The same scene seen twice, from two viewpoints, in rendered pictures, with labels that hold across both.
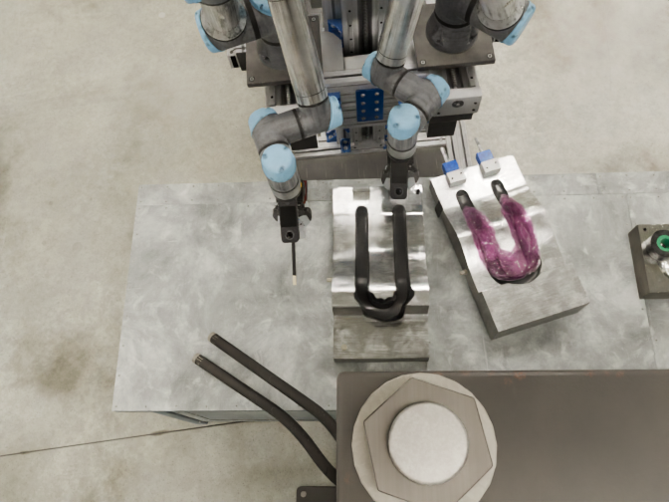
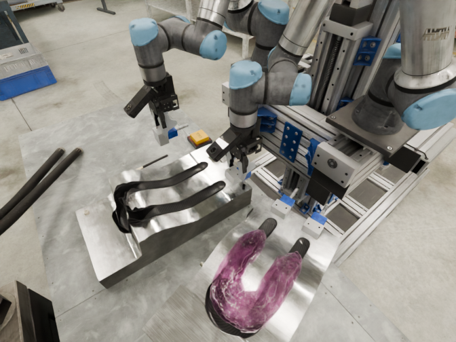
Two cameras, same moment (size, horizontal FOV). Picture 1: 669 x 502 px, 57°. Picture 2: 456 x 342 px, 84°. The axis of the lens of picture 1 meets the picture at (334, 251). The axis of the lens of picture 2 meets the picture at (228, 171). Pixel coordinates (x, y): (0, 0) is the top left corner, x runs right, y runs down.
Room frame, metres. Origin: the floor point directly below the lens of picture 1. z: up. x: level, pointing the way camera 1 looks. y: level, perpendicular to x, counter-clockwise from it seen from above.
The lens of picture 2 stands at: (0.34, -0.60, 1.53)
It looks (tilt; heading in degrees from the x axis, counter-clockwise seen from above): 48 degrees down; 46
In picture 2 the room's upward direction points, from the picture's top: straight up
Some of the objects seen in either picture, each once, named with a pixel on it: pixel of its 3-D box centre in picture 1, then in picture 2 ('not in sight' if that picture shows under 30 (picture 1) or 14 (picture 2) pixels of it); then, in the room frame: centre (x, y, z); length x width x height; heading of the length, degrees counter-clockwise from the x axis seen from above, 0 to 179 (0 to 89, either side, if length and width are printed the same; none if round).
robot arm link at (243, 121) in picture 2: (400, 143); (242, 114); (0.77, -0.22, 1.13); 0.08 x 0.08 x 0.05
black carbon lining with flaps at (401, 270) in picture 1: (382, 258); (168, 191); (0.54, -0.13, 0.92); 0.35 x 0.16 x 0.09; 170
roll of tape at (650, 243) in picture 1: (663, 245); not in sight; (0.45, -0.89, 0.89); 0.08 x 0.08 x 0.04
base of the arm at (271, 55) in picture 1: (281, 37); (269, 53); (1.20, 0.04, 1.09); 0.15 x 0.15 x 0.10
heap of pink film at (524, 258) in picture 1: (504, 234); (256, 272); (0.55, -0.48, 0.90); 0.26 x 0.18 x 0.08; 7
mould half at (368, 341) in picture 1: (378, 269); (165, 200); (0.53, -0.12, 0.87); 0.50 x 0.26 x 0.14; 170
